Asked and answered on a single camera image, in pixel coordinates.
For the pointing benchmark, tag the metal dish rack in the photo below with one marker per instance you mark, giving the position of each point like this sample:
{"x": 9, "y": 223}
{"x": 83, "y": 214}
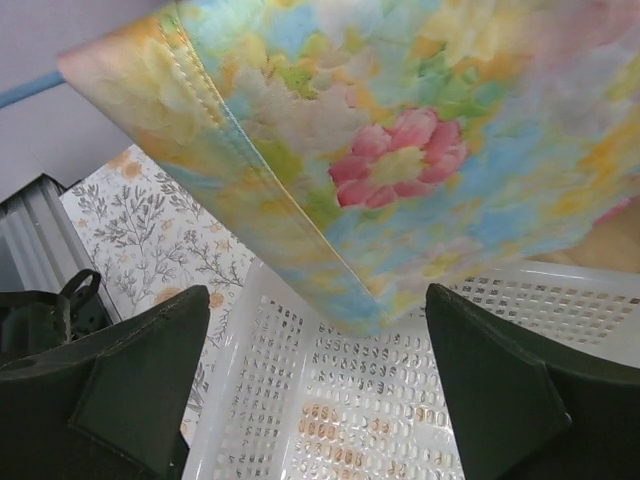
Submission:
{"x": 44, "y": 265}

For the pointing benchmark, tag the floral table mat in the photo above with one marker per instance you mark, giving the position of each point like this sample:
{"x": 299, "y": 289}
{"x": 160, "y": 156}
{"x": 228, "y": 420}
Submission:
{"x": 150, "y": 240}

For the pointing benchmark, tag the white plastic basket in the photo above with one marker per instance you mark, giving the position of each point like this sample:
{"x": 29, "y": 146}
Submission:
{"x": 291, "y": 398}

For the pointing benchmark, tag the pastel floral garment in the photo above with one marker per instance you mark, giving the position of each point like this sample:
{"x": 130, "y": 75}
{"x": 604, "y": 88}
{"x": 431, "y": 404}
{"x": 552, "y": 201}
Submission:
{"x": 366, "y": 149}

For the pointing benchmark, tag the wooden clothes rack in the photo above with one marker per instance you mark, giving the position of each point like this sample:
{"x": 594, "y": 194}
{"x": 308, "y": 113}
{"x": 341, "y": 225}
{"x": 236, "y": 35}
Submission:
{"x": 612, "y": 244}

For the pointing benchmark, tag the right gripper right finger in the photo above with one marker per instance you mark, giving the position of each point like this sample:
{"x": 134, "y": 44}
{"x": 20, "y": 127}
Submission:
{"x": 523, "y": 406}

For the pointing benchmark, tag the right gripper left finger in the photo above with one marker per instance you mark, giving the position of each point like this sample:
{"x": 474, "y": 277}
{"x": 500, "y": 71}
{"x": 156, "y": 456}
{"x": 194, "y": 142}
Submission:
{"x": 108, "y": 405}

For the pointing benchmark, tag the blue wire hanger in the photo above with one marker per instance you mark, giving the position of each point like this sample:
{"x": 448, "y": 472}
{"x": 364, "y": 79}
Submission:
{"x": 30, "y": 88}

